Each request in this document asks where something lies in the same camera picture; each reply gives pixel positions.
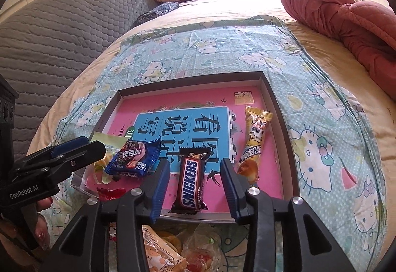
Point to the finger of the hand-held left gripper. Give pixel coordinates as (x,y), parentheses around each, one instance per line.
(71,145)
(77,159)

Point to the person's left hand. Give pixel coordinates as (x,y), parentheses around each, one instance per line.
(41,231)

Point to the brown cardboard box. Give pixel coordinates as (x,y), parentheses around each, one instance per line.
(280,135)

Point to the red quilt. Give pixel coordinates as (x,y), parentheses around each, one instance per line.
(324,5)

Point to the clear candy packet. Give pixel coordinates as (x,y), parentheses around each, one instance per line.
(201,256)

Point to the green snack packet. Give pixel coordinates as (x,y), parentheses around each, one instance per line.
(106,140)

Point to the beige bed sheet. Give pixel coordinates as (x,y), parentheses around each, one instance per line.
(232,8)

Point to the blue cookie packet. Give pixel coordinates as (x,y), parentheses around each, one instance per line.
(133,159)

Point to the grey quilted headboard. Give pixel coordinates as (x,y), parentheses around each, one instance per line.
(62,27)

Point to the cartoon cat printed blanket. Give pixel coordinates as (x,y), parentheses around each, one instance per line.
(324,135)

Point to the dark patterned pillow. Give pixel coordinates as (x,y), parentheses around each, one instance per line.
(161,10)

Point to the brown chocolate bar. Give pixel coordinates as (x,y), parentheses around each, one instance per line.
(190,182)

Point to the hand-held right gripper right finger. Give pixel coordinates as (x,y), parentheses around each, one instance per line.
(230,188)

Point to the orange bread packet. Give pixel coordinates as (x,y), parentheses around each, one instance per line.
(157,256)

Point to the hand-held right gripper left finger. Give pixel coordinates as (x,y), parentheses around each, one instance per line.
(159,191)

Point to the pink book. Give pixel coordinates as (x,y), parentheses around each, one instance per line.
(198,98)

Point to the yellow snack packet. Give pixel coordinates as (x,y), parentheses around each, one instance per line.
(255,135)

